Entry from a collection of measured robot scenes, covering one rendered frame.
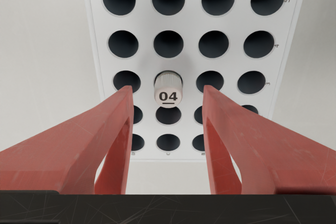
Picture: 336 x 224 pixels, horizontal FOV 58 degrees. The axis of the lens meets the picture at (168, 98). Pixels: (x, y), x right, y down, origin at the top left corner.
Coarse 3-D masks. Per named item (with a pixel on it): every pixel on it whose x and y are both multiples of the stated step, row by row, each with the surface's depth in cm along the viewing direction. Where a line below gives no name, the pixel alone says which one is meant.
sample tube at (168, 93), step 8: (160, 72) 14; (168, 72) 13; (176, 72) 14; (160, 80) 13; (168, 80) 13; (176, 80) 13; (160, 88) 13; (168, 88) 13; (176, 88) 13; (160, 96) 13; (168, 96) 13; (176, 96) 13; (160, 104) 13; (168, 104) 13; (176, 104) 13
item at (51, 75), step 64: (0, 0) 15; (64, 0) 15; (320, 0) 15; (0, 64) 18; (64, 64) 18; (320, 64) 18; (0, 128) 21; (320, 128) 20; (128, 192) 25; (192, 192) 24
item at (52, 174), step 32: (128, 96) 12; (64, 128) 8; (96, 128) 8; (128, 128) 12; (0, 160) 6; (32, 160) 6; (64, 160) 6; (96, 160) 7; (128, 160) 12; (0, 192) 5; (32, 192) 5; (64, 192) 5; (96, 192) 11
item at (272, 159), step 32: (224, 96) 11; (224, 128) 9; (256, 128) 7; (288, 128) 8; (224, 160) 11; (256, 160) 6; (288, 160) 6; (320, 160) 6; (224, 192) 10; (256, 192) 6; (288, 192) 5; (320, 192) 5
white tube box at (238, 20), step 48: (96, 0) 12; (144, 0) 12; (192, 0) 12; (240, 0) 12; (288, 0) 12; (96, 48) 13; (144, 48) 13; (192, 48) 13; (240, 48) 13; (288, 48) 13; (144, 96) 14; (192, 96) 14; (240, 96) 14; (144, 144) 16; (192, 144) 16
